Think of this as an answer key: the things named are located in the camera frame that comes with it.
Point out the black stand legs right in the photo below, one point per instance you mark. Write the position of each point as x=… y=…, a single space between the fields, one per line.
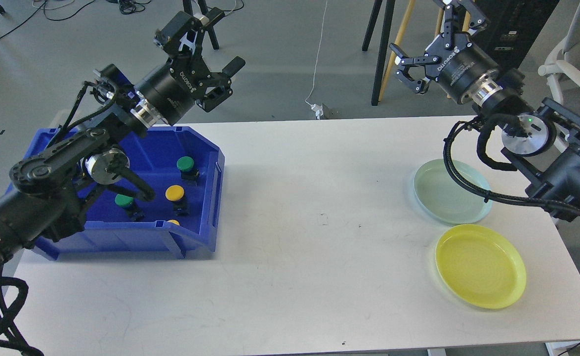
x=383 y=43

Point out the yellow plate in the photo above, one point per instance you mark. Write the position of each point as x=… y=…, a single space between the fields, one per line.
x=480 y=266

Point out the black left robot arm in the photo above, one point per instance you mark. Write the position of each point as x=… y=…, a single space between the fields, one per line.
x=53 y=189

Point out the light green plate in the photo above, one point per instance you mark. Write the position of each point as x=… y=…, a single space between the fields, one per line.
x=443 y=199

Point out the yellow push button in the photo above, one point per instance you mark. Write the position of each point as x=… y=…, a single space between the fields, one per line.
x=176 y=194

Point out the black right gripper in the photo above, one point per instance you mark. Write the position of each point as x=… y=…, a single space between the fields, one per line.
x=457 y=68

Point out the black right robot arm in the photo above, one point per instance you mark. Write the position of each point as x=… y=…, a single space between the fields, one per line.
x=543 y=144

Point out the green push button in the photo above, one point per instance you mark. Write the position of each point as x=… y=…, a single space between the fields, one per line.
x=188 y=170
x=129 y=206

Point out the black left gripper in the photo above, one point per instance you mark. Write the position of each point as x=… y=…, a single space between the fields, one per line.
x=168 y=92

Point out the black tripod stand left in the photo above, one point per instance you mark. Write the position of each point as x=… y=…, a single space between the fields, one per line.
x=203 y=7

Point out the wooden easel legs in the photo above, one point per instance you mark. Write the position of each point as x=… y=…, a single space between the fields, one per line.
x=402 y=30

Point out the white power adapter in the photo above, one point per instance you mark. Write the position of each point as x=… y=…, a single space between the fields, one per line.
x=322 y=112

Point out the blue plastic bin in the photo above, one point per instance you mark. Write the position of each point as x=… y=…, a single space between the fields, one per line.
x=153 y=157

